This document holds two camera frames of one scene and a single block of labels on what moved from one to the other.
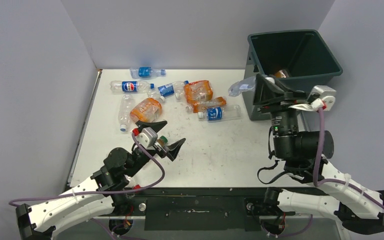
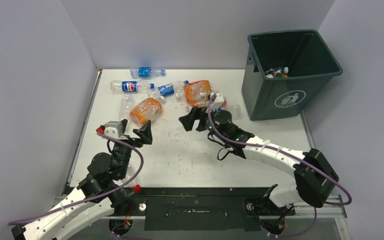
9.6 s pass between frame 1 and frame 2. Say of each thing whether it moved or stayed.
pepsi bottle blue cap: stayed
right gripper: moved
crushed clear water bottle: moved
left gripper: moved
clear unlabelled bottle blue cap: stayed
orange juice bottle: stayed
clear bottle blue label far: stayed
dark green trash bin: stayed
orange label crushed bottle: stayed
